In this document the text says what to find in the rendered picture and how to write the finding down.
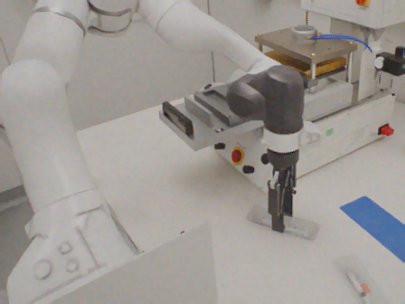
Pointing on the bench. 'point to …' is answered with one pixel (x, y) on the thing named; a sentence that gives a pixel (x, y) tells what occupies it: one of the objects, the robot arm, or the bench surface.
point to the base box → (346, 135)
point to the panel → (250, 153)
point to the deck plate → (352, 99)
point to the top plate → (308, 43)
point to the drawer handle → (178, 117)
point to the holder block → (217, 103)
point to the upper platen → (309, 64)
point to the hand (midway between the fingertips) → (282, 213)
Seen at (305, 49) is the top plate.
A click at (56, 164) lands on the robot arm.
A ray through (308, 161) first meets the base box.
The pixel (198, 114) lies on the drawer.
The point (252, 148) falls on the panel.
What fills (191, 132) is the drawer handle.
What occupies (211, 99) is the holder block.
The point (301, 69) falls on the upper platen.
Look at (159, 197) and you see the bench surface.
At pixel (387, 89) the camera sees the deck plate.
